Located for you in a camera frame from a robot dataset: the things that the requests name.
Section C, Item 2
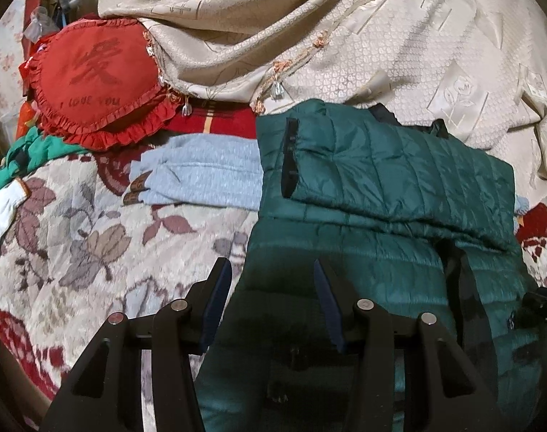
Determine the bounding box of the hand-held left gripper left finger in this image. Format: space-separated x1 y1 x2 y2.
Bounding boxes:
39 256 233 432

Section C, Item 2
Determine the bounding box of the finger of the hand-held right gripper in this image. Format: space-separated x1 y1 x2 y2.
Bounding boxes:
521 285 547 330

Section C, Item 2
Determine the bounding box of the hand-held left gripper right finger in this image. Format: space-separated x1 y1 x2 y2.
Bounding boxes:
313 258 511 432

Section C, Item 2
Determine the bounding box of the green quilted puffer jacket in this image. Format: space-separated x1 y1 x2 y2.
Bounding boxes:
196 99 547 432

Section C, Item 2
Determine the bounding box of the light blue sweater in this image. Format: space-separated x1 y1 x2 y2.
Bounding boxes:
122 135 266 211

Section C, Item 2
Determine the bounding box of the floral quilted blanket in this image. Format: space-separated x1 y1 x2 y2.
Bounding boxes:
0 141 547 432

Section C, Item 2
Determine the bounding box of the red striped blanket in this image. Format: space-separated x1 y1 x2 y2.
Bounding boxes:
163 98 261 138

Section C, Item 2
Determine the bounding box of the green cloth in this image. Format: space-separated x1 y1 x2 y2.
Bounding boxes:
0 125 78 190

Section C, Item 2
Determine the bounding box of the white glove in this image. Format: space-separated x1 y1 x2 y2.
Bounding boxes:
0 177 32 276

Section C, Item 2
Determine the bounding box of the red heart-shaped frilled pillow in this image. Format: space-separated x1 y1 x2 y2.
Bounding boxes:
23 17 183 150

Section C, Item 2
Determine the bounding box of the beige patterned cloth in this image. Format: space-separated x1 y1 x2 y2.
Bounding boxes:
97 0 547 210

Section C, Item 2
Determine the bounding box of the pale floral cloth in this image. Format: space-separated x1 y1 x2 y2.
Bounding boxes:
0 0 28 138

